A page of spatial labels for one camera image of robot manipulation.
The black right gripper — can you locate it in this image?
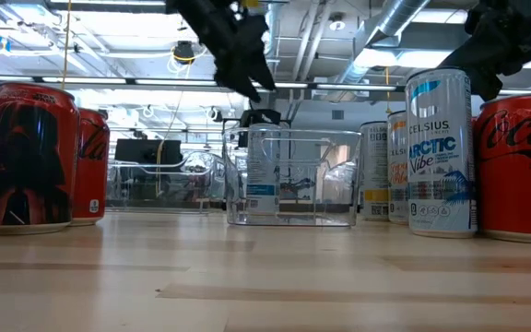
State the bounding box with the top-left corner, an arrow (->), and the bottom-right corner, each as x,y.
440,0 -> 531,101

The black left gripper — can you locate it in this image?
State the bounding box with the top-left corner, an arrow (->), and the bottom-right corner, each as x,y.
164,0 -> 277,104

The white orange Celsius Tropical can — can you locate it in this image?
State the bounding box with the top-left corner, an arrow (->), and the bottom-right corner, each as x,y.
386,110 -> 410,226
359,121 -> 390,221

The red Star Wars Coca-Cola can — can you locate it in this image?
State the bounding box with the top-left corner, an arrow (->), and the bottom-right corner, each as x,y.
0,81 -> 81,236

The black beam with light strips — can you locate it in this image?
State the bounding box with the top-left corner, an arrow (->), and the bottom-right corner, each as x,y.
0,75 -> 407,92

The white ceiling light panel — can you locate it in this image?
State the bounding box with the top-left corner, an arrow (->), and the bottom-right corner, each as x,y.
353,48 -> 454,70

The black monitor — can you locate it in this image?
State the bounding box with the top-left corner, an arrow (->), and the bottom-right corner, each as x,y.
114,137 -> 183,166

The narrow clear plastic bin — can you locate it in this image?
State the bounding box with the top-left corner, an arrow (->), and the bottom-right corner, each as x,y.
222,126 -> 363,228

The wide clear plastic bin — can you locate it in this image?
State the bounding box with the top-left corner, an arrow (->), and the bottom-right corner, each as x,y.
106,149 -> 228,214

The silver ventilation duct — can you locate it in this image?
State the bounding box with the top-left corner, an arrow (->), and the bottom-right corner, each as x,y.
263,2 -> 289,56
338,0 -> 432,87

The black overhead camera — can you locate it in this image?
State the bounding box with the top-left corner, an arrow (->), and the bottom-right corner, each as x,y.
172,40 -> 197,65

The yellow hanging cable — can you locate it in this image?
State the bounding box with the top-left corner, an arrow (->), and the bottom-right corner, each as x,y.
61,0 -> 72,89
155,89 -> 186,197

